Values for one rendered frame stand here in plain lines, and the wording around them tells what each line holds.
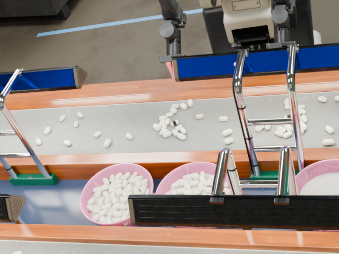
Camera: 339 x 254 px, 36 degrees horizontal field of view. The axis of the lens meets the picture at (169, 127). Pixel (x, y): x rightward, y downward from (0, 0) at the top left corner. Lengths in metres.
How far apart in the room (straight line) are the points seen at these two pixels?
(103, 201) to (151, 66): 1.93
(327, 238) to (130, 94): 1.04
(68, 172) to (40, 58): 2.32
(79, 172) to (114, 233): 0.40
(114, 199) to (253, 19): 1.05
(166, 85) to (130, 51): 1.75
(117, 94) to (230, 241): 0.91
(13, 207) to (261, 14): 1.40
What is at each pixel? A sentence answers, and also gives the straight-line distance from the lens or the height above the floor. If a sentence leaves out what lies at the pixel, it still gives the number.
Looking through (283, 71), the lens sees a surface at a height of 1.05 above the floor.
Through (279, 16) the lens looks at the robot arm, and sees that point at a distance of 1.89.
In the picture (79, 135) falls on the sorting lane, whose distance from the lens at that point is 2.14.
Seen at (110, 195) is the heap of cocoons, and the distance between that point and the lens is 1.85.
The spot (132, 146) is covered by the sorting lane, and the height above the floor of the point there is 0.74.
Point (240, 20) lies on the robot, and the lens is 2.38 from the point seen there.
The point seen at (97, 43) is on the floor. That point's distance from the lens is 4.13.
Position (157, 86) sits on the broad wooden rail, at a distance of 2.17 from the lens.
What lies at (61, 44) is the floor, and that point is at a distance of 4.31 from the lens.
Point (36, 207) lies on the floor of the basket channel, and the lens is 2.06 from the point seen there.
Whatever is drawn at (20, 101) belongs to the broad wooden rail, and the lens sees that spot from 2.45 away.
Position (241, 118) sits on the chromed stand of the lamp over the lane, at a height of 0.99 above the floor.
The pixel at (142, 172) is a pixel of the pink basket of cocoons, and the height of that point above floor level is 0.75.
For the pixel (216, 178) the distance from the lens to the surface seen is 1.26.
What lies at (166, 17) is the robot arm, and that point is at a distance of 2.03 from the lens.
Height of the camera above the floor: 2.06
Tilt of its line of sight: 41 degrees down
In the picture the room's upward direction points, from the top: 20 degrees counter-clockwise
